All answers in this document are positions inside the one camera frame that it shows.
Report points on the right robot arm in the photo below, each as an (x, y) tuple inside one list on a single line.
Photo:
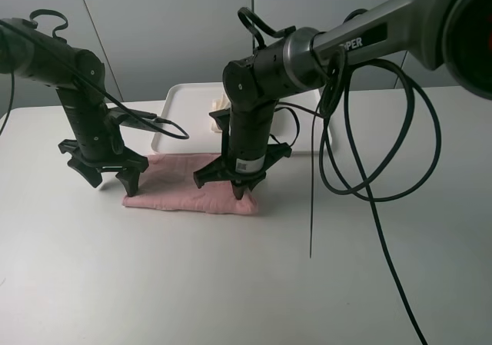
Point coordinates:
[(451, 33)]

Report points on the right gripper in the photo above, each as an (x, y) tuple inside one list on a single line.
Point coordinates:
[(246, 154)]

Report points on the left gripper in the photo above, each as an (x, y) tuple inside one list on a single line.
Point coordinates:
[(98, 142)]

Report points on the pink towel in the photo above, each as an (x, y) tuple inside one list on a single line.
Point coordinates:
[(168, 185)]

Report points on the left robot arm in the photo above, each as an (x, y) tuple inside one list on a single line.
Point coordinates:
[(78, 77)]

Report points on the white plastic tray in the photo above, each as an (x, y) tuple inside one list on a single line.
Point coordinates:
[(189, 105)]

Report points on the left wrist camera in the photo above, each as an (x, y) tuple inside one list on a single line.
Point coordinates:
[(143, 122)]

